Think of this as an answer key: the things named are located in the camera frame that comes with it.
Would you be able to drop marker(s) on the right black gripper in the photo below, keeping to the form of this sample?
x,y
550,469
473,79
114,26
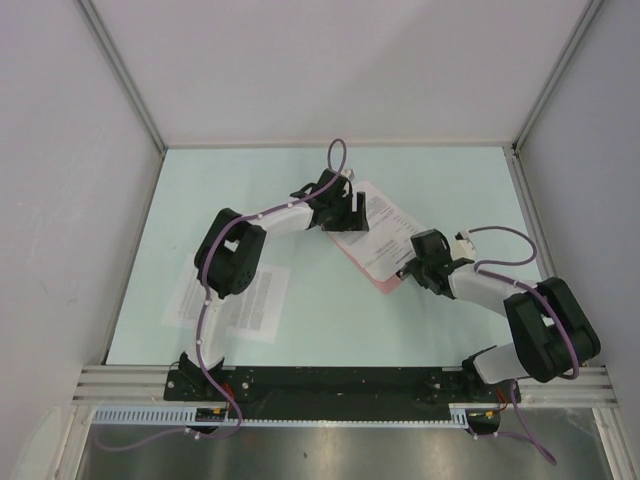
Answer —
x,y
413,266

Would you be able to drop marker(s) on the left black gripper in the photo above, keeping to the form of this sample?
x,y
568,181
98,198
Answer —
x,y
353,221

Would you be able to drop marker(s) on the white printed paper sheets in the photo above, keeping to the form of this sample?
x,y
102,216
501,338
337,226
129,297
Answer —
x,y
384,216

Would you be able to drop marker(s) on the pink clipboard folder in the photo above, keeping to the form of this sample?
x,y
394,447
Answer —
x,y
385,285

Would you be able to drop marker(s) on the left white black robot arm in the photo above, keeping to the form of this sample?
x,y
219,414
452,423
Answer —
x,y
228,257

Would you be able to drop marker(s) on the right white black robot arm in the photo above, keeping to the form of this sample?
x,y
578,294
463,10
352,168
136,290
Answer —
x,y
551,334

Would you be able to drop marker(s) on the white printed paper sheet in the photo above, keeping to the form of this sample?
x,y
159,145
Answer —
x,y
252,315

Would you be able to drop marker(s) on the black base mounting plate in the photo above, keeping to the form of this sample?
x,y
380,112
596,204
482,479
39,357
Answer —
x,y
356,393

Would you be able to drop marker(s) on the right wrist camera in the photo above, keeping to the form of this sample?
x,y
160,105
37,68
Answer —
x,y
463,247

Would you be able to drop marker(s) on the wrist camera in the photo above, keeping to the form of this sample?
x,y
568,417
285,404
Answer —
x,y
463,247
349,174

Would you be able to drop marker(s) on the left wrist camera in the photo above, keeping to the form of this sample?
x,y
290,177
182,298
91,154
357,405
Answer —
x,y
349,174

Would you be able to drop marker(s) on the aluminium frame rail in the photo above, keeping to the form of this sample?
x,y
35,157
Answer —
x,y
144,385

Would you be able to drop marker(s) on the white slotted cable duct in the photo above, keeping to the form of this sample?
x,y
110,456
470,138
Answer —
x,y
198,416

